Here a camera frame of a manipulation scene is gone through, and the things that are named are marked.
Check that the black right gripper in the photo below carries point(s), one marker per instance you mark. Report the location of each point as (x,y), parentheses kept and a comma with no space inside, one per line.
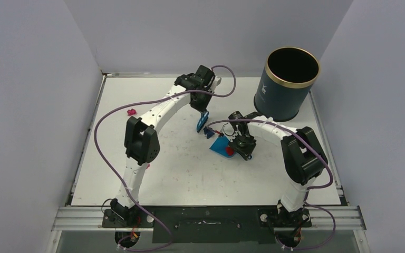
(242,149)

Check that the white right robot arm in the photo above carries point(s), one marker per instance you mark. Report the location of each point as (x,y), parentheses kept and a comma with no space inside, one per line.
(303,157)

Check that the aluminium rail frame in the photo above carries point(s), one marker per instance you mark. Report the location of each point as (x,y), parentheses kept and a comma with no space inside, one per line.
(90,218)

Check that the small pink paper scrap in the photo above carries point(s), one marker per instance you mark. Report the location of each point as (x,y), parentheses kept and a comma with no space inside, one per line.
(131,112)

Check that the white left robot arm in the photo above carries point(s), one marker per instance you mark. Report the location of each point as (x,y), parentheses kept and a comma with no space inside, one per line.
(141,135)

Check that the blue plastic dustpan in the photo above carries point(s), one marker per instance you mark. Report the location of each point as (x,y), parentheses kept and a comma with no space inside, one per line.
(219,146)

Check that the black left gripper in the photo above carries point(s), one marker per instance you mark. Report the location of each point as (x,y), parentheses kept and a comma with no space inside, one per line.
(201,108)

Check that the blue hand brush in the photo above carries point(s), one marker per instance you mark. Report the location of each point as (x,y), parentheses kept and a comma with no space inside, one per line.
(202,121)

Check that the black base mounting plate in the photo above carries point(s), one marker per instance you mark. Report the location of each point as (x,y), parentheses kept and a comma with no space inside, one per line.
(211,224)

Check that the dark blue paper scrap centre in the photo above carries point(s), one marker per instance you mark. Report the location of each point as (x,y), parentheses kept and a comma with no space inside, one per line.
(208,133)

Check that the dark blue gold-rimmed bin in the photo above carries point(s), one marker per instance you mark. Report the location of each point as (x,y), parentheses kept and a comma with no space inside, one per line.
(287,77)

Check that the red paper scrap left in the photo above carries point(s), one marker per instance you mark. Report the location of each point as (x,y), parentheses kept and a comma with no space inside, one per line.
(229,151)

